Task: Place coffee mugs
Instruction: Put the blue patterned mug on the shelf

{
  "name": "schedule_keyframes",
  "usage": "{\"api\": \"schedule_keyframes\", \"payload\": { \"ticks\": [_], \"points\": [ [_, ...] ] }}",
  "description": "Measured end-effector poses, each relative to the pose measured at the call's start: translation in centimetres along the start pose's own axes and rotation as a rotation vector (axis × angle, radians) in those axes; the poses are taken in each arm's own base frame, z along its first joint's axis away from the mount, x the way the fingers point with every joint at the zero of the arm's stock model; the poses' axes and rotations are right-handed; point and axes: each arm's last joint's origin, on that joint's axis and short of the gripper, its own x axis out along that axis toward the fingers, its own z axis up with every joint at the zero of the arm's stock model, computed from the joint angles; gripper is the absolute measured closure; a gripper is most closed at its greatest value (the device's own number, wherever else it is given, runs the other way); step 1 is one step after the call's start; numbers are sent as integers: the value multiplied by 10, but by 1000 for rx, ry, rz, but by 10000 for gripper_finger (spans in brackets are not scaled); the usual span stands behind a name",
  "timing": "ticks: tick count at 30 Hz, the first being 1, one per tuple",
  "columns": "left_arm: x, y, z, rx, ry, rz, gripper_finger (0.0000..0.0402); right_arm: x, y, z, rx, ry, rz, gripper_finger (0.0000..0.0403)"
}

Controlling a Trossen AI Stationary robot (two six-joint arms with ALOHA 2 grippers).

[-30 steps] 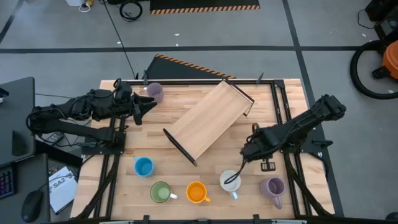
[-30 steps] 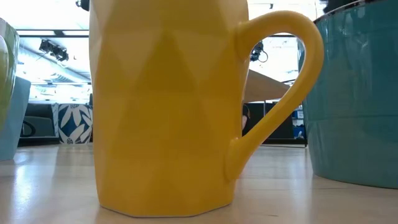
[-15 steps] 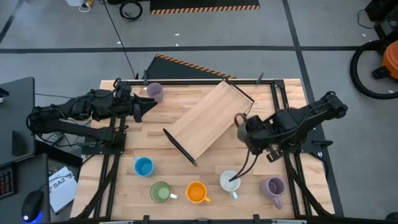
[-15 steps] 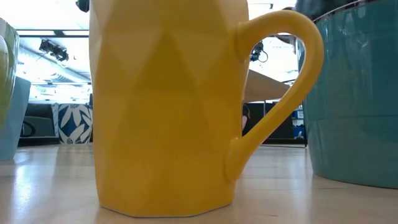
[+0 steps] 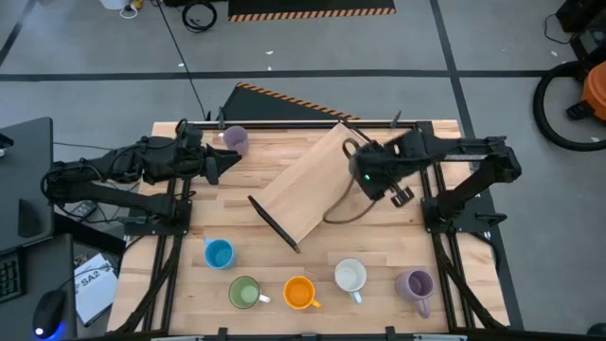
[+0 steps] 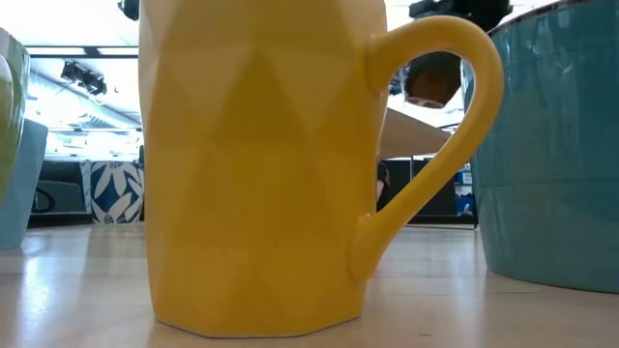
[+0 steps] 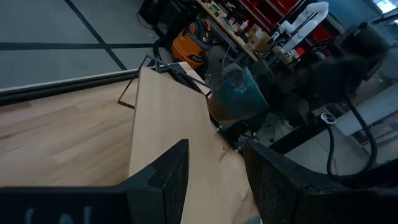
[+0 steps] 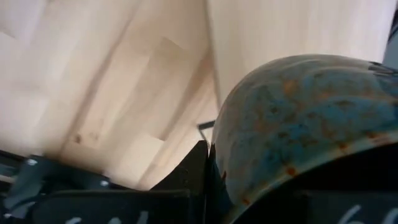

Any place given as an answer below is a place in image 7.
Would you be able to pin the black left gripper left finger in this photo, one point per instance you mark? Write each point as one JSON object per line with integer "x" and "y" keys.
{"x": 93, "y": 205}

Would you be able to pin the orange vacuum cleaner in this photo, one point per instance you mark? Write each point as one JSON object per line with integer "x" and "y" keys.
{"x": 158, "y": 49}

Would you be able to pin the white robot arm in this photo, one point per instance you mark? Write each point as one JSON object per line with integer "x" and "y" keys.
{"x": 303, "y": 26}

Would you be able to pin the orange shop vacuum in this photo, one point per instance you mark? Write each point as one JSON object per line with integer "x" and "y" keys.
{"x": 189, "y": 46}

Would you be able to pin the red storage bins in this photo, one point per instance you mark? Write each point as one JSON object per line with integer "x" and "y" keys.
{"x": 273, "y": 9}

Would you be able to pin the black metal table frame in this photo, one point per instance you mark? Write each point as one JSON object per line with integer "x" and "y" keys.
{"x": 62, "y": 88}

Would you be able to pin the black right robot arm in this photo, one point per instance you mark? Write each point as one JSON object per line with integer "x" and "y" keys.
{"x": 342, "y": 74}

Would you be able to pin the cardboard box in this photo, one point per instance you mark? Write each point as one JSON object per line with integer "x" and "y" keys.
{"x": 258, "y": 37}

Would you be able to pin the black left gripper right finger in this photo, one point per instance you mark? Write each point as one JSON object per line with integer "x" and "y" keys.
{"x": 295, "y": 199}

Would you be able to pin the dark green mug brown inside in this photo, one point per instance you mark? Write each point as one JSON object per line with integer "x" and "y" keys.
{"x": 239, "y": 93}

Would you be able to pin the wooden workbench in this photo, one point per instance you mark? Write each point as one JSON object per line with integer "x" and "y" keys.
{"x": 230, "y": 31}

